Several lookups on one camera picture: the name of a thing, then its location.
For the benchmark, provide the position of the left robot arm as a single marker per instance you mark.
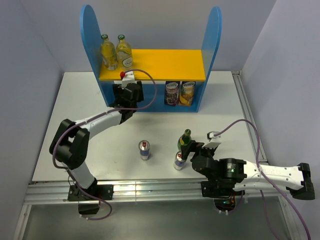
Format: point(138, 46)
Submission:
point(70, 143)

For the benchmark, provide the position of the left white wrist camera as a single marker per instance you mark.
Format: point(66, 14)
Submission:
point(127, 77)

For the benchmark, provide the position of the aluminium mounting rail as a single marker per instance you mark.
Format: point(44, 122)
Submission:
point(49, 193)

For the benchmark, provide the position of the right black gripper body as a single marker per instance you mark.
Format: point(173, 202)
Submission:
point(207, 152)

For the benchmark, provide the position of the clear water bottle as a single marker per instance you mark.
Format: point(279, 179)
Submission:
point(108, 52)
point(124, 53)

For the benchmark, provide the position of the yellow pineapple juice carton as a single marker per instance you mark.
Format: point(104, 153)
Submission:
point(186, 94)

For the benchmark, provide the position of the green glass bottle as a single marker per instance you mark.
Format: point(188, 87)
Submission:
point(184, 139)

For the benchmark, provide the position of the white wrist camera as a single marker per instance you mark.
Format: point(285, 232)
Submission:
point(213, 140)
point(127, 77)

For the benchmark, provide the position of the purple juice carton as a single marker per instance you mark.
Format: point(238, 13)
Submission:
point(171, 93)

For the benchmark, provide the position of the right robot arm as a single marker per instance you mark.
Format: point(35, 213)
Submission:
point(230, 176)

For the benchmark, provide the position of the red bull can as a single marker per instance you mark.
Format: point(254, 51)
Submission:
point(144, 150)
point(178, 161)

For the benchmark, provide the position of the blue and yellow shelf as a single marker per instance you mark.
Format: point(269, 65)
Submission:
point(180, 65)

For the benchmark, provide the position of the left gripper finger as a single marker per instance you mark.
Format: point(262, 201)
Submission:
point(140, 97)
point(117, 90)

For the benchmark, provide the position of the aluminium side rail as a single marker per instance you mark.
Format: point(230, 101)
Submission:
point(247, 113)

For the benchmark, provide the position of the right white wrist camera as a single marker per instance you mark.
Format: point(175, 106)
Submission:
point(213, 140)

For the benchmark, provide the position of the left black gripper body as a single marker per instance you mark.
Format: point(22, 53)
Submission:
point(135, 106)

